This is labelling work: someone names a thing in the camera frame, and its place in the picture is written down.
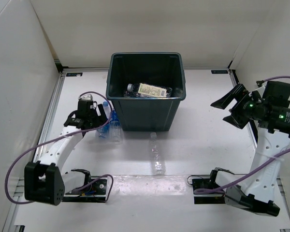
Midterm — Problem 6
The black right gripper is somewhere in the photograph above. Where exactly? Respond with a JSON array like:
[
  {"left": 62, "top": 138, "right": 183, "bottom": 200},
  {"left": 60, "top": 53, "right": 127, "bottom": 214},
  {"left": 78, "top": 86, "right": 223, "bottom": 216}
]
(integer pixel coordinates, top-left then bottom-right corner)
[{"left": 210, "top": 84, "right": 266, "bottom": 129}]

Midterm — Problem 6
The blue label water bottle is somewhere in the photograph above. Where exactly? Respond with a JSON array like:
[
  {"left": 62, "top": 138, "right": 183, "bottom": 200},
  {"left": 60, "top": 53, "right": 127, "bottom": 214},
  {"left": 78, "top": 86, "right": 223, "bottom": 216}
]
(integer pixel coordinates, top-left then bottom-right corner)
[{"left": 96, "top": 101, "right": 111, "bottom": 140}]

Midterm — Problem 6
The clear bottle blue label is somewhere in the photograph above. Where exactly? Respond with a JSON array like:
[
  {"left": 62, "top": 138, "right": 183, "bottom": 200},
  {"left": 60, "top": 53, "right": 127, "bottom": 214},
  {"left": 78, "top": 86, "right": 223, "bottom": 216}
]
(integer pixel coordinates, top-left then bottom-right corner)
[{"left": 109, "top": 110, "right": 123, "bottom": 144}]

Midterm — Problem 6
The small bottle green label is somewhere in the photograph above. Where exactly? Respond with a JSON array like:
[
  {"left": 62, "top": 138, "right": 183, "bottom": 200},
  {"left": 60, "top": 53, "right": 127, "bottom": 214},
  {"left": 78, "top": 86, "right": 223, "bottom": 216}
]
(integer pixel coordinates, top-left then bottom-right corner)
[{"left": 124, "top": 83, "right": 173, "bottom": 98}]

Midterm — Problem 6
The clear ribbed plastic bottle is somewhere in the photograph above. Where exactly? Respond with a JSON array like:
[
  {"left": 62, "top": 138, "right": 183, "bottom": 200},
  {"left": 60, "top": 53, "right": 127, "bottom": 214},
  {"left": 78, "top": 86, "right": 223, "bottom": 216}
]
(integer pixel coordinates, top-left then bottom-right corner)
[{"left": 149, "top": 132, "right": 166, "bottom": 175}]

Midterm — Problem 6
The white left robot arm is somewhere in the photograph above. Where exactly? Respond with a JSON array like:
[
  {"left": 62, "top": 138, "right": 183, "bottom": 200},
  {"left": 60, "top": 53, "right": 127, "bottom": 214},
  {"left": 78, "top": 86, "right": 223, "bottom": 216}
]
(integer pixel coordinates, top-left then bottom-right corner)
[{"left": 24, "top": 100, "right": 107, "bottom": 205}]

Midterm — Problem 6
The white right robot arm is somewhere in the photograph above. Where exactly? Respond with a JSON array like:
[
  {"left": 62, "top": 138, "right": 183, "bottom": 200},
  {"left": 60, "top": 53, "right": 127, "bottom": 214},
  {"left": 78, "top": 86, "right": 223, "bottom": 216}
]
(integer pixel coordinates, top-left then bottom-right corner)
[{"left": 207, "top": 81, "right": 290, "bottom": 217}]

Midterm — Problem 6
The dark green plastic bin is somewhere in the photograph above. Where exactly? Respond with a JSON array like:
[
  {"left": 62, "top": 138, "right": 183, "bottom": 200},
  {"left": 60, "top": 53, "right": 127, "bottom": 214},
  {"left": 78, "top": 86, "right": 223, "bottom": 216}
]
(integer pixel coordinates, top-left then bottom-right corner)
[{"left": 106, "top": 52, "right": 186, "bottom": 131}]

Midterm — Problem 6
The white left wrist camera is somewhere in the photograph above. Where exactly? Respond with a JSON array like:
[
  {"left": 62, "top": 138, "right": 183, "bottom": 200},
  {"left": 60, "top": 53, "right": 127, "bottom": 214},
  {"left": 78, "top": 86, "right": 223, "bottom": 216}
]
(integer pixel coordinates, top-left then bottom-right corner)
[{"left": 78, "top": 94, "right": 93, "bottom": 102}]

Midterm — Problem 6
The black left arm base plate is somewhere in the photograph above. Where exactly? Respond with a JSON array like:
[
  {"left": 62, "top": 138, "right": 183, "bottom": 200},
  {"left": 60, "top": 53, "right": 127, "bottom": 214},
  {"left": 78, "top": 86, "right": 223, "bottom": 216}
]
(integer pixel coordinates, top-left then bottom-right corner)
[{"left": 62, "top": 177, "right": 108, "bottom": 203}]

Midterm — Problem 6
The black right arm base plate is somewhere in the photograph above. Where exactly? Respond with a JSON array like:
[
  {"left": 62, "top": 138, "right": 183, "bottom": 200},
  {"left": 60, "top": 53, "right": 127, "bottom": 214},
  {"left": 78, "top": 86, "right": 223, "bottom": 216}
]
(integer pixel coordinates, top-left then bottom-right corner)
[{"left": 191, "top": 176, "right": 225, "bottom": 204}]

